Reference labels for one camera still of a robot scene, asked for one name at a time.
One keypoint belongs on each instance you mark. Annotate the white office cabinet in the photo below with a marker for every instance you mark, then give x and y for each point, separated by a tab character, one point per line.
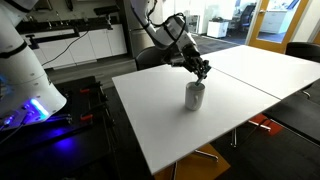
273	21

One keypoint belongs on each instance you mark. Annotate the black chair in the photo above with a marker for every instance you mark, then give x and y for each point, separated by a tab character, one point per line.
303	50
150	58
296	113

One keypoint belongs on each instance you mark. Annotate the orange table base plate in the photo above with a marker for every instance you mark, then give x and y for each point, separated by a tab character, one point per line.
266	125

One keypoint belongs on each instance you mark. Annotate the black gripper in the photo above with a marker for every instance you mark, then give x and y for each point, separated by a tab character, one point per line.
192	58

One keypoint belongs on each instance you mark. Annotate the white ceramic mug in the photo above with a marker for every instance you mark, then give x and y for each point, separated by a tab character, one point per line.
193	100

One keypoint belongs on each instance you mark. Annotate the black robot stand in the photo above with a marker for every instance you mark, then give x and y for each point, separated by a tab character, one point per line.
76	143

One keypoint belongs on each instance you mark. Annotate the metal table leg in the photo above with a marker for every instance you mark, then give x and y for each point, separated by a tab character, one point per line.
234	138
206	155

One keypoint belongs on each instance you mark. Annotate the dark office chair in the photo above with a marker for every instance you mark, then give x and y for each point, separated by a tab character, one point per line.
248	15

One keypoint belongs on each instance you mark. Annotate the orange black bar clamp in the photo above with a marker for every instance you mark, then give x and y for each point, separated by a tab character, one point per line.
85	90
87	117

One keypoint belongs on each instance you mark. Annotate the white kitchen cabinets dark counter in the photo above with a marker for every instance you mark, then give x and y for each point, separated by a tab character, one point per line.
100	43

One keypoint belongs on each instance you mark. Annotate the white low cabinet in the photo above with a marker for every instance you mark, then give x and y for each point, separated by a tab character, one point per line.
217	30

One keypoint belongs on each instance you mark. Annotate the black bar fixture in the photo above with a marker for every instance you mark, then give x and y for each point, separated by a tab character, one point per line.
53	36

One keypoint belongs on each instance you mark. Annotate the orange wooden glass door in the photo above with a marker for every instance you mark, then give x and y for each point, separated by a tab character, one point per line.
255	36

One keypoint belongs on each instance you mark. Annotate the stainless steel fridge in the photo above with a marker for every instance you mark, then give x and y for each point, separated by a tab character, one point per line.
136	40

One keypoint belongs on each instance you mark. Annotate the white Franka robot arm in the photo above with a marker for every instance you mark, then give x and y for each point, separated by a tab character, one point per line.
20	73

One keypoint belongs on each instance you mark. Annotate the black hanging tool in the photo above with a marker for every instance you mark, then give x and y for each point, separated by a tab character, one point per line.
69	5

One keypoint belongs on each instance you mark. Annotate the tan wooden board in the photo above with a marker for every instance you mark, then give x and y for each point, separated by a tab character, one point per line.
200	170

